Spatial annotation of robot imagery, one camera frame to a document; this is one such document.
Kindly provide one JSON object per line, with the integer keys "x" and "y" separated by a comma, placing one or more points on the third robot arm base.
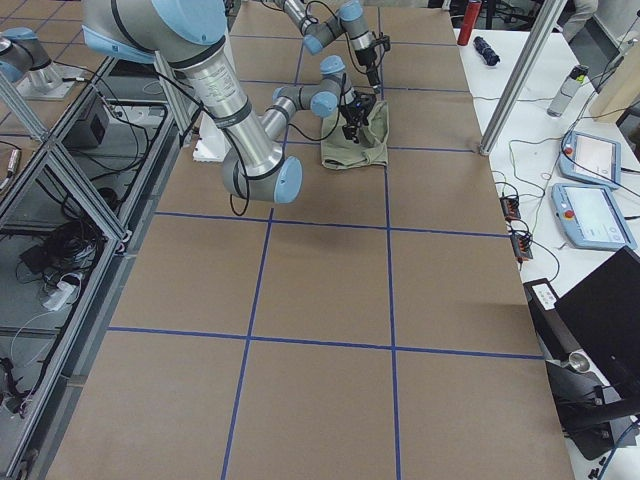
{"x": 26, "y": 63}

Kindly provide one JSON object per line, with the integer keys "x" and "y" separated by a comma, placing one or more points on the olive green long-sleeve shirt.
{"x": 339, "y": 153}

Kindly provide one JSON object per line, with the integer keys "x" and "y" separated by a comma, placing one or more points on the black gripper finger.
{"x": 353, "y": 133}
{"x": 374, "y": 80}
{"x": 346, "y": 131}

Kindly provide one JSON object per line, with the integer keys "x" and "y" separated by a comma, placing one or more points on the aluminium frame rail structure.
{"x": 76, "y": 200}

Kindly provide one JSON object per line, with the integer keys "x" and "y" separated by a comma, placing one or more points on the small orange black electronics box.
{"x": 510, "y": 207}

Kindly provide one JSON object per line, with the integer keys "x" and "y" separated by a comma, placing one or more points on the lower teach pendant tablet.
{"x": 591, "y": 218}

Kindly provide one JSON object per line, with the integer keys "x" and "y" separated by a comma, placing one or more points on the white power strip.
{"x": 60, "y": 295}

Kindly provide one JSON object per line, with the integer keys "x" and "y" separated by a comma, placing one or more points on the red cylinder bottle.
{"x": 471, "y": 14}

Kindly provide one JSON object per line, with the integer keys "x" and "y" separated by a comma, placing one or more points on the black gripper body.
{"x": 366, "y": 59}
{"x": 353, "y": 111}

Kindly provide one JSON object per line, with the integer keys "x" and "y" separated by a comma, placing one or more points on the clear water bottle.
{"x": 568, "y": 89}

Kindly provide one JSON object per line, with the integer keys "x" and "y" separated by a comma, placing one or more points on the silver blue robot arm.
{"x": 320, "y": 26}
{"x": 190, "y": 36}

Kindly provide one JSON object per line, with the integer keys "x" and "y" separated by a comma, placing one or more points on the teach pendant tablet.
{"x": 590, "y": 159}
{"x": 591, "y": 218}

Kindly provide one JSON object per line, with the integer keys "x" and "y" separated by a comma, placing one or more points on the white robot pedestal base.
{"x": 212, "y": 145}

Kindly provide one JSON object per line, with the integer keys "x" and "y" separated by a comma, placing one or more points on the folded dark blue umbrella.
{"x": 486, "y": 52}

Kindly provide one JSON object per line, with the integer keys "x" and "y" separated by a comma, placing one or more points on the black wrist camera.
{"x": 383, "y": 41}

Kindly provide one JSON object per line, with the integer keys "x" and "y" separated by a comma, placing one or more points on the aluminium frame post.
{"x": 536, "y": 40}

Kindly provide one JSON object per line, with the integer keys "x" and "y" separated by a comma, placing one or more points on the upper teach pendant tablet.
{"x": 590, "y": 159}

